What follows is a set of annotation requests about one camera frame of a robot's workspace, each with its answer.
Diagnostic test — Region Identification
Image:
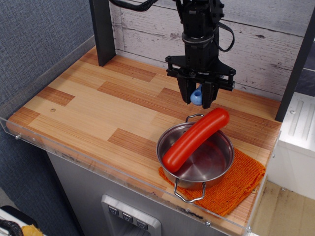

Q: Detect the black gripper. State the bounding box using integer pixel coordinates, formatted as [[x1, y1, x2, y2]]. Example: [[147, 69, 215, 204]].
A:
[[165, 40, 236, 109]]

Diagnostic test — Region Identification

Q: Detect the blue and grey toy spoon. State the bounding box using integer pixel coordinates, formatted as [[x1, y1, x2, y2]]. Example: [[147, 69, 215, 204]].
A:
[[190, 84, 202, 106]]

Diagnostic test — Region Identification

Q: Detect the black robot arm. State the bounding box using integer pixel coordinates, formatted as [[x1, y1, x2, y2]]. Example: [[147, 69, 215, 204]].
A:
[[165, 0, 236, 109]]

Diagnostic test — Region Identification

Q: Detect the red toy sausage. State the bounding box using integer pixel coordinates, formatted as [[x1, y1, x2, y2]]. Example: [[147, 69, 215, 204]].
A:
[[162, 108, 230, 173]]

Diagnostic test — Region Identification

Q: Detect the orange knitted cloth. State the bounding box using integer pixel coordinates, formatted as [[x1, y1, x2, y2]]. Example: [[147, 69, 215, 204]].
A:
[[158, 147, 266, 217]]

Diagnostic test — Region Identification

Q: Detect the white toy sink unit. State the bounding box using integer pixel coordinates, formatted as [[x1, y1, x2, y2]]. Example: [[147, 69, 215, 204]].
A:
[[267, 92, 315, 199]]

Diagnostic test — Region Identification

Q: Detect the silver toy fridge cabinet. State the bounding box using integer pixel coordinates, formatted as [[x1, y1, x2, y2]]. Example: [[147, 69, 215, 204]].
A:
[[48, 153, 222, 236]]

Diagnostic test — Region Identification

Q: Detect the grey dispenser button panel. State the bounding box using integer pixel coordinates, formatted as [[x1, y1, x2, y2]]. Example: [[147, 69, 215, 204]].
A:
[[101, 194, 162, 236]]

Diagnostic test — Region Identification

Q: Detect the steel pot with handles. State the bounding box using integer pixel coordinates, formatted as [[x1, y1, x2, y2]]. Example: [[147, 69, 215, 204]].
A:
[[156, 113, 235, 204]]

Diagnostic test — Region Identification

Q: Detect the black right vertical post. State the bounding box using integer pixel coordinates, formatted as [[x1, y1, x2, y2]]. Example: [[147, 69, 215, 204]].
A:
[[275, 9, 315, 122]]

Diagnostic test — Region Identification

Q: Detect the black braided cable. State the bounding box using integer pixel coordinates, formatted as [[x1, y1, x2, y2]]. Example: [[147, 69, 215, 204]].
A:
[[108, 0, 160, 12]]

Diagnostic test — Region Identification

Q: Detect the clear acrylic guard rail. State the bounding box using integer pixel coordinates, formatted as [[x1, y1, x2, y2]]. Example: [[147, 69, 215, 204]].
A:
[[0, 36, 283, 236]]

